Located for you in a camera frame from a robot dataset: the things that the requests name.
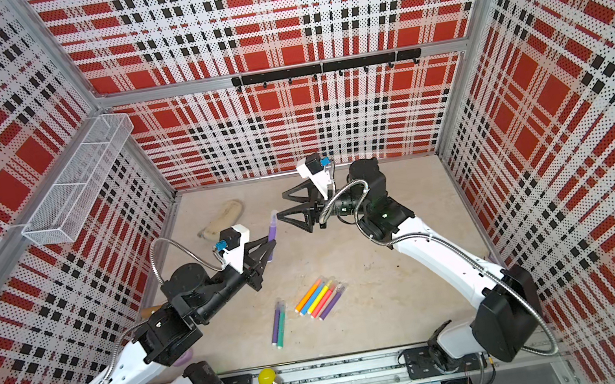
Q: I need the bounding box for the purple marker beside green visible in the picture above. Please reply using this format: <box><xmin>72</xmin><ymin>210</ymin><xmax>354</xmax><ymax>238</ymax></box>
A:
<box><xmin>271</xmin><ymin>301</ymin><xmax>282</xmax><ymax>346</ymax></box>

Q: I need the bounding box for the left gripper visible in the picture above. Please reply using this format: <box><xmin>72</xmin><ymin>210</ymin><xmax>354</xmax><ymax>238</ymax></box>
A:
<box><xmin>187</xmin><ymin>235</ymin><xmax>285</xmax><ymax>323</ymax></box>

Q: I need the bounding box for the yellow marker pen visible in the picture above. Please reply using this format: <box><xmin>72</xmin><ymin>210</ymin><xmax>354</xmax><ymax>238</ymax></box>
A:
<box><xmin>307</xmin><ymin>280</ymin><xmax>333</xmax><ymax>318</ymax></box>

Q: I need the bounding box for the orange marker pen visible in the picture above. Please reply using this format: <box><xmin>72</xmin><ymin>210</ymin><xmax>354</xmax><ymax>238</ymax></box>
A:
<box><xmin>295</xmin><ymin>277</ymin><xmax>323</xmax><ymax>314</ymax></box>

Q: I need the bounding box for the black hook rail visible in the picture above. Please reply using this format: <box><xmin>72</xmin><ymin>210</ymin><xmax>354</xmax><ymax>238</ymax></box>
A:
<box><xmin>231</xmin><ymin>48</ymin><xmax>423</xmax><ymax>88</ymax></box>

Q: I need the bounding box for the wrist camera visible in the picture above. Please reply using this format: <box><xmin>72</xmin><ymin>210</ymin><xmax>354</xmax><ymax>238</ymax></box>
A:
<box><xmin>304</xmin><ymin>153</ymin><xmax>331</xmax><ymax>175</ymax></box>
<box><xmin>215</xmin><ymin>227</ymin><xmax>242</xmax><ymax>254</ymax></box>

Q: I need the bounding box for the white wire mesh basket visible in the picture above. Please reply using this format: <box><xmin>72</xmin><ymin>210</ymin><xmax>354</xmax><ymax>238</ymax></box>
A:
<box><xmin>21</xmin><ymin>113</ymin><xmax>133</xmax><ymax>246</ymax></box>

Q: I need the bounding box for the purple marker in row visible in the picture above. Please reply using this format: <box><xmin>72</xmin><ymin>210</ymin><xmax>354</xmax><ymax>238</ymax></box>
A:
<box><xmin>318</xmin><ymin>286</ymin><xmax>346</xmax><ymax>321</ymax></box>

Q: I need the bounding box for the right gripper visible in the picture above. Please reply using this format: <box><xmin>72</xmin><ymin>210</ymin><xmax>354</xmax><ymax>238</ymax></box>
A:
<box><xmin>273</xmin><ymin>173</ymin><xmax>372</xmax><ymax>241</ymax></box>

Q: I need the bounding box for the green marker pen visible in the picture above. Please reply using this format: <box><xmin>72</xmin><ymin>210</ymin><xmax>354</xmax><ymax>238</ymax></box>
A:
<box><xmin>276</xmin><ymin>302</ymin><xmax>286</xmax><ymax>349</ymax></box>

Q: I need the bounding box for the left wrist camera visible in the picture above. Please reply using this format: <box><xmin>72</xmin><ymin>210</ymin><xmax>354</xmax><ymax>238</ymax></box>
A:
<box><xmin>215</xmin><ymin>227</ymin><xmax>242</xmax><ymax>254</ymax></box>

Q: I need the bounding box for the pink small bottle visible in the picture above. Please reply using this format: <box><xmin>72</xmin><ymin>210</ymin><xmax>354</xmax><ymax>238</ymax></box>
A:
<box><xmin>172</xmin><ymin>349</ymin><xmax>194</xmax><ymax>367</ymax></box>

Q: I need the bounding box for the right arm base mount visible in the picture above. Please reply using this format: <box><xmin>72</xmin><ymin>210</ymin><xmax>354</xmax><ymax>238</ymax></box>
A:
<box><xmin>397</xmin><ymin>347</ymin><xmax>486</xmax><ymax>380</ymax></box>

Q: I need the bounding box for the pink marker pen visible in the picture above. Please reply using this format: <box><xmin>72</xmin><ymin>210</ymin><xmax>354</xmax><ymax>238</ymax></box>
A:
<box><xmin>311</xmin><ymin>283</ymin><xmax>337</xmax><ymax>318</ymax></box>

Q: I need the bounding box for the purple marker pen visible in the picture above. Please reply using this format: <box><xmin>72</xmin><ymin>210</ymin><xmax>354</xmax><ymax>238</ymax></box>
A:
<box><xmin>267</xmin><ymin>210</ymin><xmax>278</xmax><ymax>243</ymax></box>

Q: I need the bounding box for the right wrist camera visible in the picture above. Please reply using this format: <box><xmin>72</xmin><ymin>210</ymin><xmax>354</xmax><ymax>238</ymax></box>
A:
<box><xmin>304</xmin><ymin>153</ymin><xmax>331</xmax><ymax>175</ymax></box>

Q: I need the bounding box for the yellow light bulb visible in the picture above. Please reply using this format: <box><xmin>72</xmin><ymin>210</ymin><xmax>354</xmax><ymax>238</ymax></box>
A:
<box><xmin>257</xmin><ymin>368</ymin><xmax>284</xmax><ymax>384</ymax></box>

